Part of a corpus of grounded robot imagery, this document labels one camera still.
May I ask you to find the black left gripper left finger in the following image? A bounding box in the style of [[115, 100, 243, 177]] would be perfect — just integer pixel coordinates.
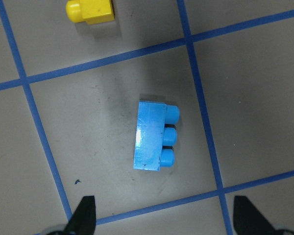
[[63, 196, 96, 235]]

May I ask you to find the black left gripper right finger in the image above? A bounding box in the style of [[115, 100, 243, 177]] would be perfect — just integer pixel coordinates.
[[233, 196, 276, 235]]

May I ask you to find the blue toy block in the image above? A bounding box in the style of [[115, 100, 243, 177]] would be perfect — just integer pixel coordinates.
[[133, 100, 180, 171]]

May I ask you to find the yellow toy block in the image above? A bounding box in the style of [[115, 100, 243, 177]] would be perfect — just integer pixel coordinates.
[[65, 0, 115, 24]]

